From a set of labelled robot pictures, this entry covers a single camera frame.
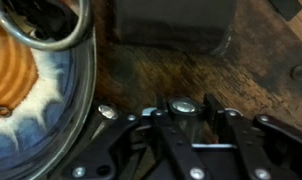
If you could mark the small metal clip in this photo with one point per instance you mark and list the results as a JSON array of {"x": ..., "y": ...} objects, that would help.
[{"x": 1, "y": 111}]

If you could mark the black leather wallet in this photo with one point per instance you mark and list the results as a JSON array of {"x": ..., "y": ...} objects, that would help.
[{"x": 174, "y": 23}]

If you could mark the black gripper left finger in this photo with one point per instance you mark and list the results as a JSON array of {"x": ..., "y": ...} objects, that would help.
[{"x": 177, "y": 146}]

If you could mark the small black silver-tipped cylinder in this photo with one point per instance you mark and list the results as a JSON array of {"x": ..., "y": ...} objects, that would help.
[{"x": 107, "y": 112}]

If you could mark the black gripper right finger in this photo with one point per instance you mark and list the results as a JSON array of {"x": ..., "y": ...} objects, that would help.
[{"x": 214, "y": 113}]

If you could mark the dark wooden table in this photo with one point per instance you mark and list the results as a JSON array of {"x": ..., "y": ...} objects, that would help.
[{"x": 191, "y": 76}]

